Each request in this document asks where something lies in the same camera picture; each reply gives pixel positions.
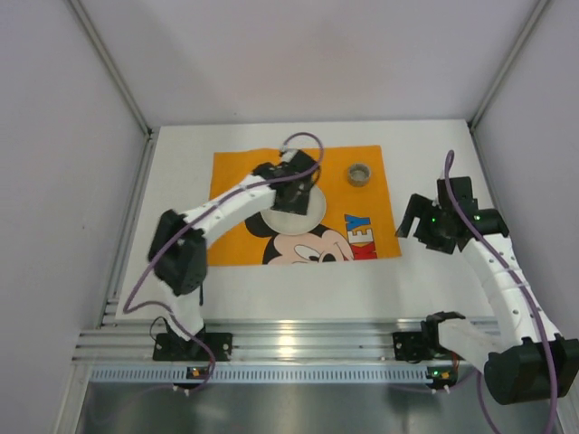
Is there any small grey ceramic cup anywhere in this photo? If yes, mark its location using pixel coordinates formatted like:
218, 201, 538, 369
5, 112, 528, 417
347, 163, 372, 187

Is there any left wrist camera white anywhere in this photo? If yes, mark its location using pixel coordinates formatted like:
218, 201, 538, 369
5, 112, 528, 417
280, 146, 300, 164

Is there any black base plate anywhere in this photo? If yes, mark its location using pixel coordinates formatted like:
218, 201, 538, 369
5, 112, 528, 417
392, 331, 435, 363
152, 320, 233, 362

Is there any slotted grey cable duct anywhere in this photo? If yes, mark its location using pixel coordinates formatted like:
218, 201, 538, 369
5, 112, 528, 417
90, 364, 458, 387

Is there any cream round plate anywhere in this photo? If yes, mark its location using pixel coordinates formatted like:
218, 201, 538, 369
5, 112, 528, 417
261, 186, 327, 236

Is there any aluminium mounting rail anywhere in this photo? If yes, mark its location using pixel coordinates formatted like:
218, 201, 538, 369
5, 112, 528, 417
71, 318, 565, 363

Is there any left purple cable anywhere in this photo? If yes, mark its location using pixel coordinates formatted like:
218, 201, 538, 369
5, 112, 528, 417
121, 131, 325, 395

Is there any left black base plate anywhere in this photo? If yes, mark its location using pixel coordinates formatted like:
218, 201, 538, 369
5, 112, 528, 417
152, 320, 233, 362

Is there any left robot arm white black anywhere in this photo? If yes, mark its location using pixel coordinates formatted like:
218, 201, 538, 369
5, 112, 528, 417
147, 149, 320, 344

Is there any orange cartoon mouse placemat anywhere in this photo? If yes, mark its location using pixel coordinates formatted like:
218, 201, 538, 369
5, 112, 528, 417
212, 145, 403, 269

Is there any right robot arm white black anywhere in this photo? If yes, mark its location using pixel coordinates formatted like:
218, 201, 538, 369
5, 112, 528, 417
395, 176, 578, 405

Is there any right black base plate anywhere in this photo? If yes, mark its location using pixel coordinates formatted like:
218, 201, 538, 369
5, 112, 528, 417
392, 331, 435, 363

